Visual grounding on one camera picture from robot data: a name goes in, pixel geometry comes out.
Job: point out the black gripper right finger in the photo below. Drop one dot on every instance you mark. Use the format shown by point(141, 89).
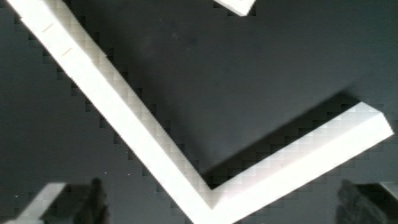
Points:
point(368, 203)

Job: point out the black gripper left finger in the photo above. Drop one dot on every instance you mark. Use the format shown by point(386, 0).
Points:
point(66, 204)

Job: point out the white square table top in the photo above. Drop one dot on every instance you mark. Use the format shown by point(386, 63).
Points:
point(238, 6)

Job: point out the white U-shaped obstacle fence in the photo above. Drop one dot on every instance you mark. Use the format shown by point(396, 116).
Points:
point(213, 205)

